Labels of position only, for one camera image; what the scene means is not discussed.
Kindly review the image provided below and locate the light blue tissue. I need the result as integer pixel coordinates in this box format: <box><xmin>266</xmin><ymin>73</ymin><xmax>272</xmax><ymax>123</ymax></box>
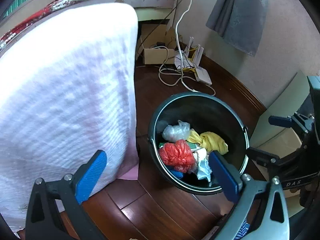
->
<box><xmin>197</xmin><ymin>159</ymin><xmax>212</xmax><ymax>183</ymax></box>

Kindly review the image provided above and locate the white tissue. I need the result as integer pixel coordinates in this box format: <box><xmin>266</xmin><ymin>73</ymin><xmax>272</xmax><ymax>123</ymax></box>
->
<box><xmin>193</xmin><ymin>148</ymin><xmax>207</xmax><ymax>165</ymax></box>

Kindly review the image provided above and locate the green white milk carton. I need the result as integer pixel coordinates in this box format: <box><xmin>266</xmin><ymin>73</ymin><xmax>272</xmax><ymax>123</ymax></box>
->
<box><xmin>159</xmin><ymin>142</ymin><xmax>199</xmax><ymax>149</ymax></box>

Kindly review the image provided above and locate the blue cloth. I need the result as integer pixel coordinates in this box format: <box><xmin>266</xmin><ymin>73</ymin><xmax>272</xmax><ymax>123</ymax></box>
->
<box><xmin>166</xmin><ymin>166</ymin><xmax>184</xmax><ymax>179</ymax></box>

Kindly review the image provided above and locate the red plastic bag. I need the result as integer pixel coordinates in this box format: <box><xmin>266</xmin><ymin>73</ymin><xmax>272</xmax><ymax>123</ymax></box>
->
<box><xmin>159</xmin><ymin>139</ymin><xmax>196</xmax><ymax>173</ymax></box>

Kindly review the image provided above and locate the clear plastic bag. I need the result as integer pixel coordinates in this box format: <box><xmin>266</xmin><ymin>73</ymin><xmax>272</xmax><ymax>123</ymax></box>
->
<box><xmin>162</xmin><ymin>120</ymin><xmax>190</xmax><ymax>142</ymax></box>

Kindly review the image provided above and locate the yellow cloth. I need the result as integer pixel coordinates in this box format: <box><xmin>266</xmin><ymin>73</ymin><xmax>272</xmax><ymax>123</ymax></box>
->
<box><xmin>187</xmin><ymin>129</ymin><xmax>228</xmax><ymax>155</ymax></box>

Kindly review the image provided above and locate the black round trash bin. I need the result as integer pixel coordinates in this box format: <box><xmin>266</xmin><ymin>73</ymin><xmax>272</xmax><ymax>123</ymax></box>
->
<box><xmin>148</xmin><ymin>92</ymin><xmax>249</xmax><ymax>196</ymax></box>

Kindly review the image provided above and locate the grey curtain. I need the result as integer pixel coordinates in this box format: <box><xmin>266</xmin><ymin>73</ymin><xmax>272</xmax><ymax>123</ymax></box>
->
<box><xmin>206</xmin><ymin>0</ymin><xmax>268</xmax><ymax>56</ymax></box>

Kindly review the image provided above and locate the white router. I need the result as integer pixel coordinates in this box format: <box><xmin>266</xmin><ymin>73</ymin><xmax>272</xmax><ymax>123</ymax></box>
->
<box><xmin>174</xmin><ymin>37</ymin><xmax>212</xmax><ymax>86</ymax></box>

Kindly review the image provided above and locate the pink cloth covered table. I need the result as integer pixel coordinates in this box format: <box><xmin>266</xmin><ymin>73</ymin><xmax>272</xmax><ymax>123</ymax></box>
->
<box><xmin>1</xmin><ymin>3</ymin><xmax>139</xmax><ymax>232</ymax></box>

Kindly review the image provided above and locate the cardboard box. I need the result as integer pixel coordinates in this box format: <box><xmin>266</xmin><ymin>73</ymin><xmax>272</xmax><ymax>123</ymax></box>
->
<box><xmin>135</xmin><ymin>23</ymin><xmax>178</xmax><ymax>65</ymax></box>

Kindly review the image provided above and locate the white cable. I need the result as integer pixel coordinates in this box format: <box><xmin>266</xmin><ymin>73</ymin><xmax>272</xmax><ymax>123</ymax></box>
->
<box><xmin>158</xmin><ymin>0</ymin><xmax>217</xmax><ymax>97</ymax></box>

